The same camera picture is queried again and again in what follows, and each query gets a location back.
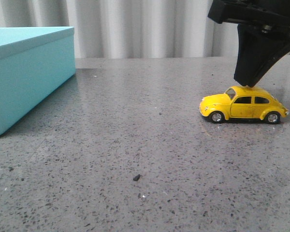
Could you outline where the white pleated curtain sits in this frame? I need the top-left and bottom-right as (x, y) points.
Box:
(0, 0), (238, 58)

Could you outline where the light blue plastic box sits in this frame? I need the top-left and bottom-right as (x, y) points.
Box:
(0, 27), (75, 135)

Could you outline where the yellow toy beetle car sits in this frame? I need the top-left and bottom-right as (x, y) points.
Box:
(199, 86), (289, 124)

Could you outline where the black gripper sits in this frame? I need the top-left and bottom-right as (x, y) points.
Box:
(208, 0), (290, 87)

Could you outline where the small black debris chip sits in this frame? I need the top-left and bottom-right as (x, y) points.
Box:
(133, 174), (141, 181)

